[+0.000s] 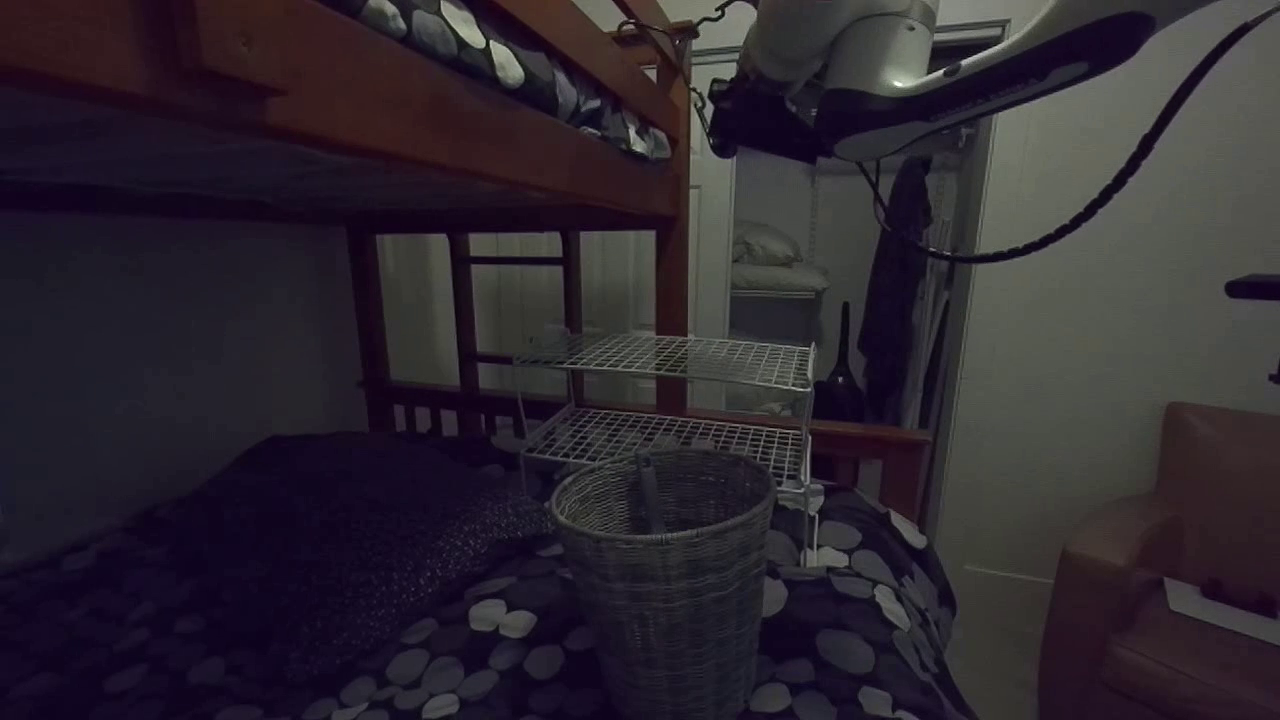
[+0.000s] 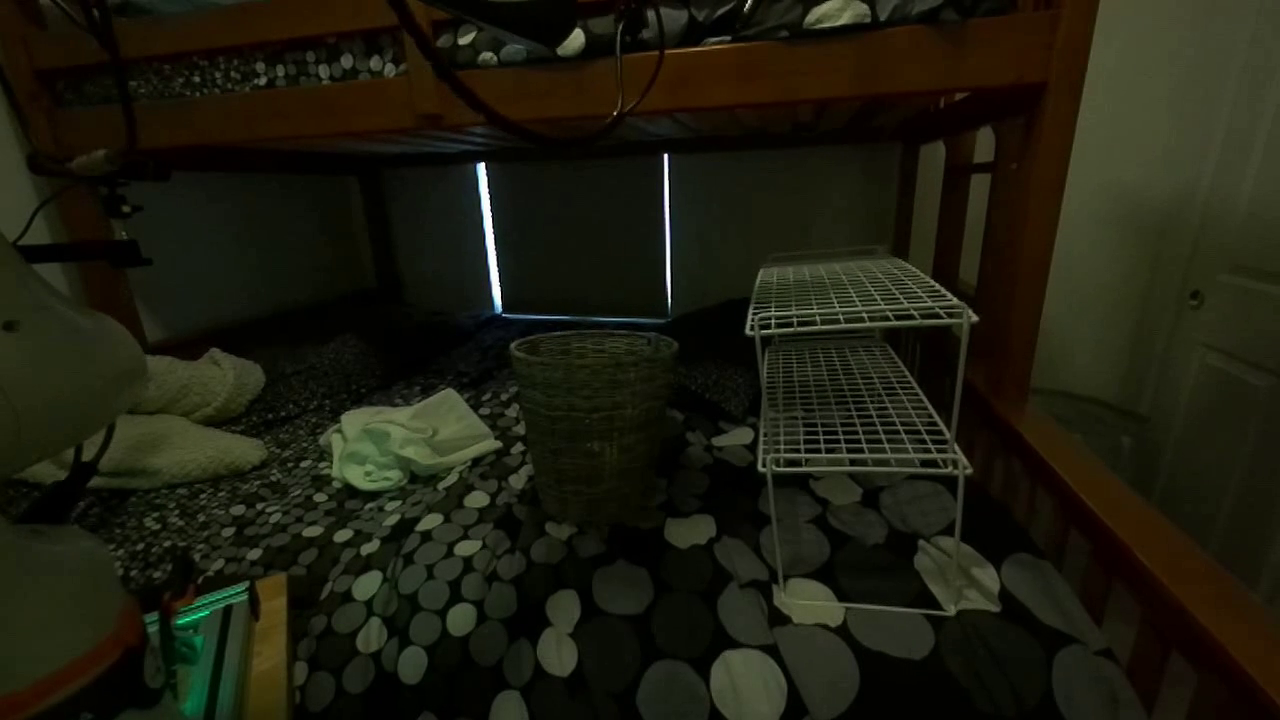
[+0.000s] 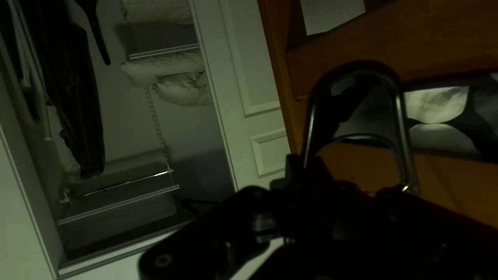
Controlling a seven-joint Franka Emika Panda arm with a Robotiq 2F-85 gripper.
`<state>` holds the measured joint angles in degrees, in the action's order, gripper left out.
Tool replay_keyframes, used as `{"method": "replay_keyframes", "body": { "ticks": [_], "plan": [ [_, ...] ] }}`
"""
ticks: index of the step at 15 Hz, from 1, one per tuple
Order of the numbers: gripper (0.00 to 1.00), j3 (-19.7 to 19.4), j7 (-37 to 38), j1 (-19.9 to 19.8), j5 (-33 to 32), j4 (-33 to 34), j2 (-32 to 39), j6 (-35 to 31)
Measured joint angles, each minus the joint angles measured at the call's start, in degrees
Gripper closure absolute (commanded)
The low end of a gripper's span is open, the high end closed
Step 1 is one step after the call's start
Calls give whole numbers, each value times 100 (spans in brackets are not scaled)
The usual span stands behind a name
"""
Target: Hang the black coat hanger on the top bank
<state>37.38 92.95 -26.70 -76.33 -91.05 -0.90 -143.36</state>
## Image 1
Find spotted mattress cover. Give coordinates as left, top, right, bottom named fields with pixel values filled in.
left=321, top=0, right=680, bottom=168

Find black bottle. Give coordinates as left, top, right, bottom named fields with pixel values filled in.
left=813, top=299, right=873, bottom=430

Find brown wooden bunk bed frame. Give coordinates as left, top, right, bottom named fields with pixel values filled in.
left=0, top=0, right=937, bottom=529

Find white wire shelf rack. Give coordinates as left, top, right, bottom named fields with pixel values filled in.
left=511, top=319, right=820, bottom=571

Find dark hanging garment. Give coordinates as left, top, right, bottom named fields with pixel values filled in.
left=856, top=158, right=939, bottom=422

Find white folded linens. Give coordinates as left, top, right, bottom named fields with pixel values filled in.
left=727, top=220, right=831, bottom=303

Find black bar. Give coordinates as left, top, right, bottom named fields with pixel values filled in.
left=1220, top=271, right=1280, bottom=303

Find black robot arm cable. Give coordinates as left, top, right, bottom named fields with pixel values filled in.
left=852, top=4, right=1280, bottom=267

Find grey wicker basket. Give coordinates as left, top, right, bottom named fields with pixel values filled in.
left=542, top=445, right=781, bottom=720

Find black bedspread with grey spots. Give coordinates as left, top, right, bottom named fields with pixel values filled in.
left=0, top=435, right=980, bottom=720

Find dark textured blanket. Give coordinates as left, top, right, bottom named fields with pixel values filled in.
left=167, top=430, right=555, bottom=649

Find brown armchair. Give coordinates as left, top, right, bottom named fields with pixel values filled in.
left=1036, top=398, right=1280, bottom=720

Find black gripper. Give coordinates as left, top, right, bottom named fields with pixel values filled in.
left=698, top=74, right=839, bottom=168

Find grey closet door frame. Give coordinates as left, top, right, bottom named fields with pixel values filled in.
left=688, top=35, right=999, bottom=553

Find white paper sheet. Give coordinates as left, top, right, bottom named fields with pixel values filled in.
left=1160, top=571, right=1280, bottom=654

